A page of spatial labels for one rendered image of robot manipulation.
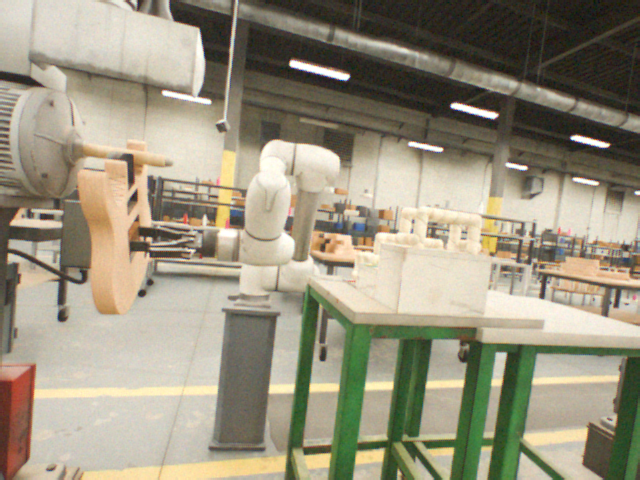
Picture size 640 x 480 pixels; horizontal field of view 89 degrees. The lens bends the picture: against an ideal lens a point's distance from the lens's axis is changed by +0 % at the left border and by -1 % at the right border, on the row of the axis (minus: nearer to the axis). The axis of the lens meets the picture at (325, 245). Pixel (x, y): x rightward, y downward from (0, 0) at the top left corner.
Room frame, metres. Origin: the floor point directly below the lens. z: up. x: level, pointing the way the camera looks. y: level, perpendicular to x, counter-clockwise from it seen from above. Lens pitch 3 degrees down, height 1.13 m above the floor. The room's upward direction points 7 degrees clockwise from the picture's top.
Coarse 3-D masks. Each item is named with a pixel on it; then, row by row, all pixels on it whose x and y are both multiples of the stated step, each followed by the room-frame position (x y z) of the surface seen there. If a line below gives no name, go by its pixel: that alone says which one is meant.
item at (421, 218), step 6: (420, 216) 0.85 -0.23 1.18; (426, 216) 0.85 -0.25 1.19; (414, 222) 0.87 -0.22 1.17; (420, 222) 0.85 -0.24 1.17; (426, 222) 0.85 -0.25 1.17; (414, 228) 0.86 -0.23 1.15; (420, 228) 0.85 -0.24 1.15; (426, 228) 0.86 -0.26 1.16; (420, 234) 0.85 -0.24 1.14; (420, 240) 0.85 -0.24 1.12; (414, 246) 0.86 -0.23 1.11; (420, 246) 0.85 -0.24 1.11
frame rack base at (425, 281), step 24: (384, 264) 0.93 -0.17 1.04; (408, 264) 0.83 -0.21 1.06; (432, 264) 0.85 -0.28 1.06; (456, 264) 0.87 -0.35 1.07; (480, 264) 0.89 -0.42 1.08; (384, 288) 0.91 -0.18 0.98; (408, 288) 0.83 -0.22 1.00; (432, 288) 0.85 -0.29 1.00; (456, 288) 0.87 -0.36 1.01; (480, 288) 0.89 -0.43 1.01; (408, 312) 0.84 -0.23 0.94; (432, 312) 0.85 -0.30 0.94; (456, 312) 0.87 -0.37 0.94; (480, 312) 0.89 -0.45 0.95
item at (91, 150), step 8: (88, 144) 0.80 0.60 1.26; (88, 152) 0.80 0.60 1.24; (96, 152) 0.80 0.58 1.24; (104, 152) 0.81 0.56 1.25; (128, 152) 0.82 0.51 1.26; (136, 152) 0.83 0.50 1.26; (144, 152) 0.84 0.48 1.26; (136, 160) 0.83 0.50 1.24; (144, 160) 0.83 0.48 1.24; (152, 160) 0.84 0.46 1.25; (160, 160) 0.84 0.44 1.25
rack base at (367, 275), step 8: (360, 264) 1.10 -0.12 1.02; (368, 264) 1.09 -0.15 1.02; (360, 272) 1.09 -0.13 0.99; (368, 272) 1.03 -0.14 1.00; (376, 272) 0.97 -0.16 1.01; (360, 280) 1.09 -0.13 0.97; (368, 280) 1.02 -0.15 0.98; (376, 280) 0.97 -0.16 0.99; (360, 288) 1.08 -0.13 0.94; (368, 288) 1.01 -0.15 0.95; (368, 296) 1.00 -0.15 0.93
